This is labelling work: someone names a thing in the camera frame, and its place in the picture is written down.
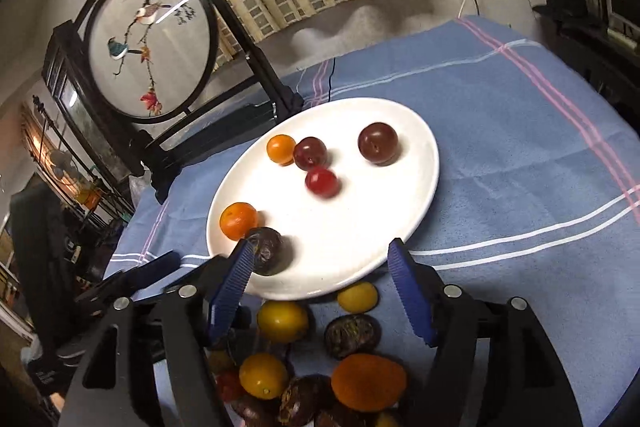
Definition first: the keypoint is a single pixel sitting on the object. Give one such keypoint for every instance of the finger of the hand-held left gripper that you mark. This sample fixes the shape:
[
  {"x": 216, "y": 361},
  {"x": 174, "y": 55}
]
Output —
[
  {"x": 97, "y": 294},
  {"x": 147, "y": 270}
]

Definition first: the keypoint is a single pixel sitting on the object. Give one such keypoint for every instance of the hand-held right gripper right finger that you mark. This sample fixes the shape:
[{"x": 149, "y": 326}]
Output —
[{"x": 410, "y": 297}]

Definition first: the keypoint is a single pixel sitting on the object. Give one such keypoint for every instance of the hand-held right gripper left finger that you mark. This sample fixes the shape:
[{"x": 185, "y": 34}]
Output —
[{"x": 232, "y": 294}]

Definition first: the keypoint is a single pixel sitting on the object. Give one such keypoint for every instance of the yellow cherry tomato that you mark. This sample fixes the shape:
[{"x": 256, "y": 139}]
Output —
[
  {"x": 263, "y": 375},
  {"x": 357, "y": 297},
  {"x": 282, "y": 321}
]

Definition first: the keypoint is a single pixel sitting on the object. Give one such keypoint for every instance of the dark wrinkled passion fruit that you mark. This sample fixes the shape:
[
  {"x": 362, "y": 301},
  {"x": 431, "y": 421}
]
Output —
[
  {"x": 350, "y": 335},
  {"x": 340, "y": 420},
  {"x": 252, "y": 412},
  {"x": 300, "y": 399},
  {"x": 272, "y": 252}
]

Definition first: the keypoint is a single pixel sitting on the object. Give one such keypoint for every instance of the white oval plate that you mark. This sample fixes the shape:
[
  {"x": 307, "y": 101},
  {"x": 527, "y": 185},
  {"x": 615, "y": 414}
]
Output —
[{"x": 375, "y": 217}]

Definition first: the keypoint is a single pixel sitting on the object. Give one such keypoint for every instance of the red cherry tomato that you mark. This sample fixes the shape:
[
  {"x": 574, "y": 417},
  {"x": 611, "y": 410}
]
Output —
[
  {"x": 321, "y": 182},
  {"x": 228, "y": 385}
]

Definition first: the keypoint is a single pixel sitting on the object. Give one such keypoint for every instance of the orange tangerine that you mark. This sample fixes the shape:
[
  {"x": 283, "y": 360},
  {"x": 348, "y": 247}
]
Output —
[{"x": 368, "y": 382}]

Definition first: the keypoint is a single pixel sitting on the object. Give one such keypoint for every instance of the small orange cherry tomato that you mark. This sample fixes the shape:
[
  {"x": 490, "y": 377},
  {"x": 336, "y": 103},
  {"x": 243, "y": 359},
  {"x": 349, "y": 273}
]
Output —
[{"x": 281, "y": 149}]

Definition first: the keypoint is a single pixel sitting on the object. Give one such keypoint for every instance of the large dark purple plum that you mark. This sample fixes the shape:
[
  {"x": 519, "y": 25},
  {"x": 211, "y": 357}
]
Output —
[{"x": 378, "y": 143}]

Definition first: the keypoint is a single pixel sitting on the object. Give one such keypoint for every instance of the blue striped blanket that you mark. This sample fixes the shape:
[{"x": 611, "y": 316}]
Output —
[{"x": 500, "y": 157}]

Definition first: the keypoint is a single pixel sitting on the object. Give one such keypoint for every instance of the black framed glass panel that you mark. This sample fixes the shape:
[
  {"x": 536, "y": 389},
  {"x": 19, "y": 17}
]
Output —
[{"x": 65, "y": 72}]

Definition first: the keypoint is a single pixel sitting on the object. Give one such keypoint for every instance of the round bird embroidery screen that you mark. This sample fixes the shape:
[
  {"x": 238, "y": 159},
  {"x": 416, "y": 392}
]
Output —
[{"x": 155, "y": 42}]

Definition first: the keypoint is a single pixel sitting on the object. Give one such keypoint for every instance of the white fleece cloth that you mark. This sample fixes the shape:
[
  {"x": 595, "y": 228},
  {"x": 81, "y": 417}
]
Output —
[{"x": 360, "y": 22}]

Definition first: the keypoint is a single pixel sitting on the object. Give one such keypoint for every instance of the dark wooden furniture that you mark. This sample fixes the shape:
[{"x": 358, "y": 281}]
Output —
[{"x": 610, "y": 67}]

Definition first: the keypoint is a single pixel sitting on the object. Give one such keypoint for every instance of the black hat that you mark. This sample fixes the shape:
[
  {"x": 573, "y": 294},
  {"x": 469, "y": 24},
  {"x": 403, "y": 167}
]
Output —
[{"x": 565, "y": 2}]

